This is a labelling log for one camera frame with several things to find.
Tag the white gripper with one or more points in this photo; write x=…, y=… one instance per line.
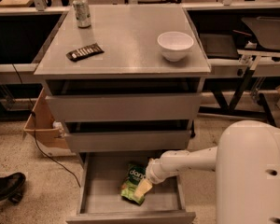
x=154, y=173

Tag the green rice chip bag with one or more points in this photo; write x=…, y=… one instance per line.
x=135, y=173

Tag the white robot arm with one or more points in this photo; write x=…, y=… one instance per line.
x=247, y=166

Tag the grey bottom drawer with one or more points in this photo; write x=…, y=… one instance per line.
x=100, y=201

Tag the grey drawer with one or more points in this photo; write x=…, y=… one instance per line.
x=128, y=136
x=124, y=107
x=100, y=201

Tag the grey middle drawer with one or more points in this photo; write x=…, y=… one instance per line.
x=128, y=136

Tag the grey drawer cabinet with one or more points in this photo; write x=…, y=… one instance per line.
x=131, y=63

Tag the grey top drawer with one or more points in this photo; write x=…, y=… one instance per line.
x=124, y=107

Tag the cardboard box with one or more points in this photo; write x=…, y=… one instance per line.
x=42, y=125

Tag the black shoe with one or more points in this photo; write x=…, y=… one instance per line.
x=11, y=187

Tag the white bowl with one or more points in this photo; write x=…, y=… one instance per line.
x=175, y=46

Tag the dark snack bar wrapper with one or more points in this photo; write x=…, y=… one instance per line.
x=83, y=53

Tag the silver soda can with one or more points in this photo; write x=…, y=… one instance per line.
x=82, y=13

